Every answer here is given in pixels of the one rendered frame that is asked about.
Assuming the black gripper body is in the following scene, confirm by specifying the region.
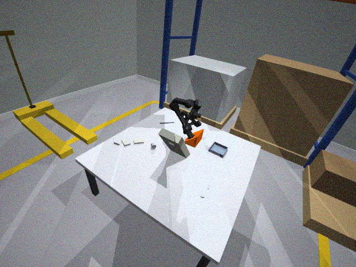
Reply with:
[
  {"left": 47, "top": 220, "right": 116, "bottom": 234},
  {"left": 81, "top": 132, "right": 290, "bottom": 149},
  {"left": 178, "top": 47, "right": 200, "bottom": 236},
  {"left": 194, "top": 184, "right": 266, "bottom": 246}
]
[{"left": 180, "top": 110, "right": 202, "bottom": 127}]

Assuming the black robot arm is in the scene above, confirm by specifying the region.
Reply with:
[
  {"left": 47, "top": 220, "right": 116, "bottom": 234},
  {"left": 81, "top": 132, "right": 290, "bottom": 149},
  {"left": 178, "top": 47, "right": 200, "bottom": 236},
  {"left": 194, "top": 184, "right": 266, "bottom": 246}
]
[{"left": 169, "top": 97, "right": 202, "bottom": 139}]

